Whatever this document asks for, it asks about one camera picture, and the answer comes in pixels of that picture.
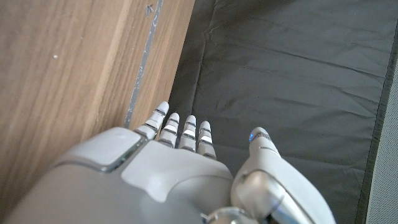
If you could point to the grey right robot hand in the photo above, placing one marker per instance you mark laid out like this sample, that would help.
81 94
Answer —
155 180

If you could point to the black backdrop curtain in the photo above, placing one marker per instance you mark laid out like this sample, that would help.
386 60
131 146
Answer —
280 77

